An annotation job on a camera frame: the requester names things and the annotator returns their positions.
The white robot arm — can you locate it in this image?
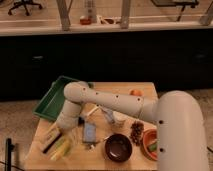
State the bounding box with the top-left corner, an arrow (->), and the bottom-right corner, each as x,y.
56,82 -> 210,171

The orange fruit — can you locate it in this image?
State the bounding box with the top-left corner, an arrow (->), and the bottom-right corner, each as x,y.
130,89 -> 143,96

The white spatula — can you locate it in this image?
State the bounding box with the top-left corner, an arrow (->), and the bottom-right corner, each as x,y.
80,106 -> 99,118

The brown grape bunch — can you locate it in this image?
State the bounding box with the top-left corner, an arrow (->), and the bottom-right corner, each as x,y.
130,121 -> 144,146

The green plastic tray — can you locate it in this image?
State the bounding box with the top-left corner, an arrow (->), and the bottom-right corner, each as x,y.
33,76 -> 77,122

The dark brown bowl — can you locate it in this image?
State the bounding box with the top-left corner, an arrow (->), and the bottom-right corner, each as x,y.
104,134 -> 132,162

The orange bowl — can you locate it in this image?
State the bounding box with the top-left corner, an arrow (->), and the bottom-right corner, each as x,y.
141,129 -> 157,161

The red bowl on shelf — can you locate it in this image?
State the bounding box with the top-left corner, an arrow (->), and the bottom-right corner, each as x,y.
80,18 -> 92,25

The green cucumber piece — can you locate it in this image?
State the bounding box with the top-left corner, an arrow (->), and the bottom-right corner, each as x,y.
148,143 -> 157,152

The black stand bottom left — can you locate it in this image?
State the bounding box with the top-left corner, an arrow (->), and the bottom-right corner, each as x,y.
4,138 -> 15,171

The black office chair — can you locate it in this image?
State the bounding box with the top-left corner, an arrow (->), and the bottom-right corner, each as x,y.
8,0 -> 43,16

